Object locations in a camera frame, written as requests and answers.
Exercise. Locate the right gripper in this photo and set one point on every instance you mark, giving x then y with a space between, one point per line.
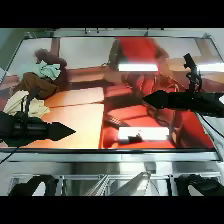
186 101

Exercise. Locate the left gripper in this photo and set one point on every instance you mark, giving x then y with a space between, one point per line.
31 131

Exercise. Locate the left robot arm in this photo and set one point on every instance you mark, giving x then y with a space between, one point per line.
6 128

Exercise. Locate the brown garment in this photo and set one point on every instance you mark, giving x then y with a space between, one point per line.
36 85

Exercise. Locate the mint green garment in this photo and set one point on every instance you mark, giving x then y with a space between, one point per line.
46 70

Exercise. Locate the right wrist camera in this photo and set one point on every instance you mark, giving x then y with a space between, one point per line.
192 71

